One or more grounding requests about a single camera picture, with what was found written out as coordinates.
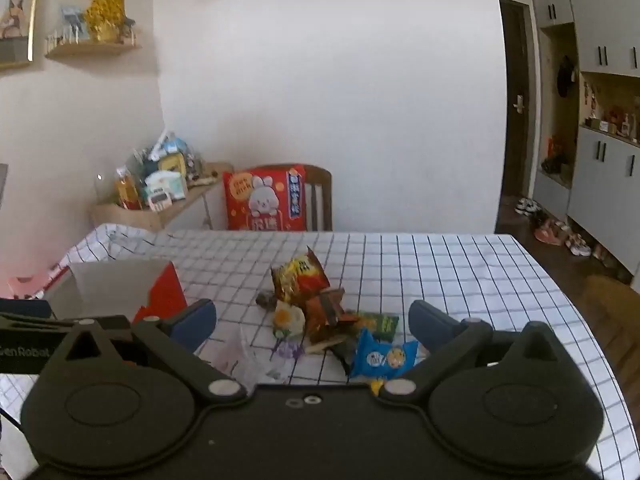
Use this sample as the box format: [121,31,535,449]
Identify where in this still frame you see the red yellow chip bag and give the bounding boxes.
[271,247,330,307]

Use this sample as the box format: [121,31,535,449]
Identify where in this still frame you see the red and white cardboard box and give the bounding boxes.
[43,259,188,322]

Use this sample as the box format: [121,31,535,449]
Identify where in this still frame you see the glass dome jar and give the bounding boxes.
[93,164,120,204]

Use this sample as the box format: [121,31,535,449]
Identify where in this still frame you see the grey white wardrobe cabinet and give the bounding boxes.
[533,0,639,287]

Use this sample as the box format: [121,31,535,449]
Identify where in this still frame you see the dark red snack packet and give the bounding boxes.
[305,288,359,344]

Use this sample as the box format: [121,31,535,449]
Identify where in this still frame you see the blue snack packet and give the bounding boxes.
[349,328,419,380]

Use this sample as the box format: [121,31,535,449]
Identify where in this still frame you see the wooden side cabinet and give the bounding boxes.
[90,162,234,232]

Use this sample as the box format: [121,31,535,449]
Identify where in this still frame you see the framed girl picture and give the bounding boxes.
[0,0,37,70]

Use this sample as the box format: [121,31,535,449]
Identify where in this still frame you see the dark wooden door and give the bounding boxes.
[500,0,529,197]

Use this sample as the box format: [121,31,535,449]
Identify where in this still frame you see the yellow flower ornament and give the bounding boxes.
[84,0,125,44]

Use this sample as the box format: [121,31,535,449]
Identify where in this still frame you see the white digital timer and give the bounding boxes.
[148,190,172,212]

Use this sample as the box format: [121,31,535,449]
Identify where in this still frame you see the purple candy packet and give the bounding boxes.
[272,338,305,361]

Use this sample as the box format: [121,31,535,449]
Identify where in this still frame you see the egg picture snack packet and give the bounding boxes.
[272,301,306,339]

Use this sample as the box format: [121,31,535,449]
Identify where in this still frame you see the small brown candy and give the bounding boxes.
[255,290,278,311]

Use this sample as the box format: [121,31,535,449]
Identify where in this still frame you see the red rabbit cushion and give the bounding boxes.
[222,165,306,232]

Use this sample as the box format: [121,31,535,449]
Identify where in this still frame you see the orange drink bottle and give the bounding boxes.
[115,166,142,210]

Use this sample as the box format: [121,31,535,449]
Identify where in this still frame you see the wall shelf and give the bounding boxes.
[44,29,140,60]

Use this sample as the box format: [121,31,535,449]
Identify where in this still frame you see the tissue pack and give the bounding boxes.
[145,170,188,202]

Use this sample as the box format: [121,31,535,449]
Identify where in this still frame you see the wooden chair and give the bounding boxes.
[254,164,333,232]

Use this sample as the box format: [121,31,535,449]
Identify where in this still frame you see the shoes on floor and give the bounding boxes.
[514,198,591,258]

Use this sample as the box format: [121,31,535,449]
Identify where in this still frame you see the pink cloth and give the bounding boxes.
[6,269,63,299]

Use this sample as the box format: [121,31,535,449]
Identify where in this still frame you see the green snack packet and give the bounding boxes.
[356,312,399,342]

